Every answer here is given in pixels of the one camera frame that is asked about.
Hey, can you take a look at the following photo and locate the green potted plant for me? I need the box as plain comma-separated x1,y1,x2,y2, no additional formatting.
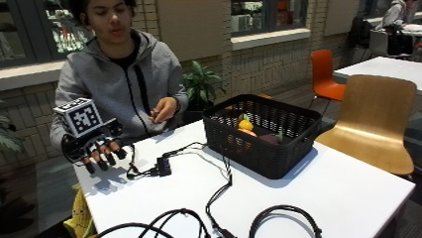
182,59,227,125

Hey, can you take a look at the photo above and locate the white marker cube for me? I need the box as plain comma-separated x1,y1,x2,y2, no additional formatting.
54,97,104,139

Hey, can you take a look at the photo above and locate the the person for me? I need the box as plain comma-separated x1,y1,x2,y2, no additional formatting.
50,0,191,154

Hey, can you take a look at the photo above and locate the yellow toy fruit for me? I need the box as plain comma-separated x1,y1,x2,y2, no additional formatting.
237,113,256,131

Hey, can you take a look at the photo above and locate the green leafy plant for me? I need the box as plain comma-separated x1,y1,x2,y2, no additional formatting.
0,98,26,157

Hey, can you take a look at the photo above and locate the orange toy carrot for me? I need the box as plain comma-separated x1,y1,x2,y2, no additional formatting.
236,128,259,138

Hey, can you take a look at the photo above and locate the black plastic basket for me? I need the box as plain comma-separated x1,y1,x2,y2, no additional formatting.
203,93,324,180

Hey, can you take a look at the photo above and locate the purple toy eggplant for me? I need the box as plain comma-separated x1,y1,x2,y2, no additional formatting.
257,130,285,146

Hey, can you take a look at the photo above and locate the orange chair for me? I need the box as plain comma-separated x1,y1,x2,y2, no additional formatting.
308,49,349,110

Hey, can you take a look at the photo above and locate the wooden chair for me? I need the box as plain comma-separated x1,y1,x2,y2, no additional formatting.
316,74,418,177

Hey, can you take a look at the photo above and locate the white background table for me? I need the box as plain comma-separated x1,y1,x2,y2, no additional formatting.
333,56,422,97

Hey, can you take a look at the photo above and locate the grey background chair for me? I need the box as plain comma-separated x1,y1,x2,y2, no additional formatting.
368,29,413,60

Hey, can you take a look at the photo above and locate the black glove cable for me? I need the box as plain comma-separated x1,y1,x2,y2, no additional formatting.
126,143,160,181

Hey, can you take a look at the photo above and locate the black cable hub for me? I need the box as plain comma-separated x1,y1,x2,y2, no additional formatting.
156,156,174,178

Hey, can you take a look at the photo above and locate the thin black hub cable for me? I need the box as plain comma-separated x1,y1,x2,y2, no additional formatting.
163,141,229,173

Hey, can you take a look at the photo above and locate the long black cable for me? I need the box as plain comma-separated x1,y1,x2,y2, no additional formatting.
205,155,239,238

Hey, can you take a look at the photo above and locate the thick black looped cable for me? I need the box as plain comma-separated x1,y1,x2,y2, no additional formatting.
248,204,324,238

